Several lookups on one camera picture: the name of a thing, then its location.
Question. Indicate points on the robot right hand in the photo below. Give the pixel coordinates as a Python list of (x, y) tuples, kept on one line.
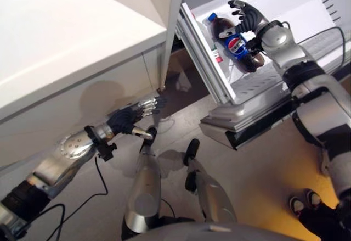
[(252, 16)]

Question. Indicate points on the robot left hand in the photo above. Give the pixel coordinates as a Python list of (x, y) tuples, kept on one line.
[(124, 118)]

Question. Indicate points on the Pepsi cola bottle blue cap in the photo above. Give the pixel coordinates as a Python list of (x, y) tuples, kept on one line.
[(235, 46)]

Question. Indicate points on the robot left arm silver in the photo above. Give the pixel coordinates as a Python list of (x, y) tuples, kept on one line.
[(55, 158)]

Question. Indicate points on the robot right arm silver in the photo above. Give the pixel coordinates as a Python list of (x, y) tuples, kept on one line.
[(310, 87)]

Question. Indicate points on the white open refrigerator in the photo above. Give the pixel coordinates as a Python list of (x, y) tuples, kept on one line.
[(257, 87)]

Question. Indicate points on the small red green label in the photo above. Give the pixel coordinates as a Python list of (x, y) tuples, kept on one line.
[(217, 54)]

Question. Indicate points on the robot left leg silver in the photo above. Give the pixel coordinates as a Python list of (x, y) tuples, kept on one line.
[(146, 186)]

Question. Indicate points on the robot leg silver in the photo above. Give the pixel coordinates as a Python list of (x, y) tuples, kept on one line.
[(146, 186), (208, 189)]

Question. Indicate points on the white upright panel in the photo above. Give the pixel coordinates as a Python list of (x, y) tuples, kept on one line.
[(171, 27)]

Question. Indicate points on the white counter cabinet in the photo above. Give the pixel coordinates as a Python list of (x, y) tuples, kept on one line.
[(63, 46)]

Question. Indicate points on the robot right leg silver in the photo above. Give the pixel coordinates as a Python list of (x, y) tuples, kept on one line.
[(208, 189)]

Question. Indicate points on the robot torso grey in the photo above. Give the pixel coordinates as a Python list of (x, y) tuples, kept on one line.
[(208, 231)]

